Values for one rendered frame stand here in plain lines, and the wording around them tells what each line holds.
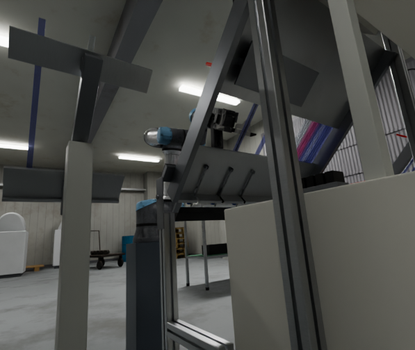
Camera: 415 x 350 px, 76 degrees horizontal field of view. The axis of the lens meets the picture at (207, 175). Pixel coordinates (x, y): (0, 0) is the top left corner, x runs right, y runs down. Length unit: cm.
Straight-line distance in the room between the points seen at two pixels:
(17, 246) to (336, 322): 712
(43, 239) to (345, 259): 934
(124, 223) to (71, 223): 921
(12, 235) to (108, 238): 335
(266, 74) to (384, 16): 32
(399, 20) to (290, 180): 48
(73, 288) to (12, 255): 665
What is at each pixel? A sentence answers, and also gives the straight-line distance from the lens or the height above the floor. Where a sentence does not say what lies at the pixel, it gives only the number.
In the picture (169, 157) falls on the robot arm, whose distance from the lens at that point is 153.
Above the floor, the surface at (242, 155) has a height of 84.
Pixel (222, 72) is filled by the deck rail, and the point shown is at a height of 98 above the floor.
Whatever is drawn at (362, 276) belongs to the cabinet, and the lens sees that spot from 46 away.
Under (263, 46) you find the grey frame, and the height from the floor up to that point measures 92.
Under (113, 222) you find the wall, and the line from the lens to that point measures 984.
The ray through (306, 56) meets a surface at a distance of 100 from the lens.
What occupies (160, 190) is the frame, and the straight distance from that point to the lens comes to 89.
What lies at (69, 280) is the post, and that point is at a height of 48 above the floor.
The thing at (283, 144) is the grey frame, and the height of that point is 71.
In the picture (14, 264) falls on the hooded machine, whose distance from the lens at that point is 738.
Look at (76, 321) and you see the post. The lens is 76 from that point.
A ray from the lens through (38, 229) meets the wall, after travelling 960.
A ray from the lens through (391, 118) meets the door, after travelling 459.
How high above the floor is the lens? 55
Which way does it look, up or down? 13 degrees up
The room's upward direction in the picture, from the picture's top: 4 degrees counter-clockwise
